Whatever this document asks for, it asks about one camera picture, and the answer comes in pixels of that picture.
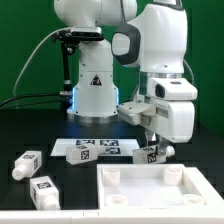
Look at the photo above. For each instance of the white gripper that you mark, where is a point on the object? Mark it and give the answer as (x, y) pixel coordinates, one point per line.
(169, 112)

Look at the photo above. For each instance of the white square table top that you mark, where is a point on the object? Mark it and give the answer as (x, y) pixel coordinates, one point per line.
(154, 186)

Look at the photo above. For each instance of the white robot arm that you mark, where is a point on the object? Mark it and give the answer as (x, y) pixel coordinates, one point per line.
(154, 41)

